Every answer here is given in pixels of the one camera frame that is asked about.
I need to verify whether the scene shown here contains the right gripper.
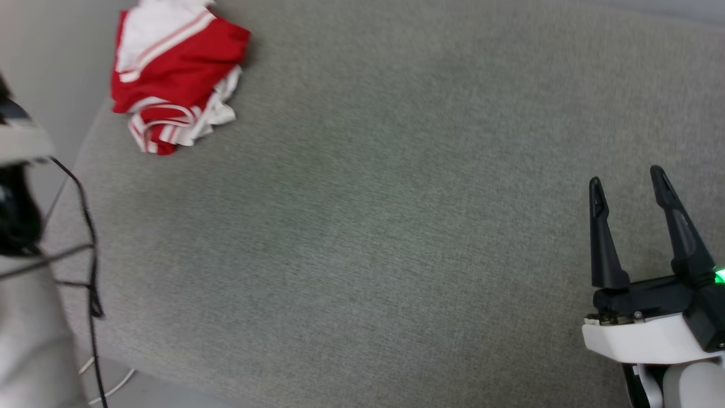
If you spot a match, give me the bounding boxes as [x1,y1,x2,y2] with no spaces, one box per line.
[582,165,725,366]

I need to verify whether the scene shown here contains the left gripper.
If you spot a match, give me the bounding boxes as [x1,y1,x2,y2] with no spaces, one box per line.
[0,73,55,166]

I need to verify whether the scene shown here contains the red and white garment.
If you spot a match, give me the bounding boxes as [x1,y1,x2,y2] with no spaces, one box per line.
[110,0,251,156]

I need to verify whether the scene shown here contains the grey fabric sofa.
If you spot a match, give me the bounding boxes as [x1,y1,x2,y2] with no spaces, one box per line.
[42,0,725,408]

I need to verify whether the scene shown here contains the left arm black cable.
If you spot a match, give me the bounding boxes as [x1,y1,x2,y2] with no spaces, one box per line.
[48,156,109,408]

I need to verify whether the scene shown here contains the thin dark cable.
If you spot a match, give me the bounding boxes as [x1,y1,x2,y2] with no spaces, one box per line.
[0,243,95,282]

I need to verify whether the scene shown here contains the white floor cable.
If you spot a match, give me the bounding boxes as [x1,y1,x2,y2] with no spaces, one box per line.
[79,356,138,406]

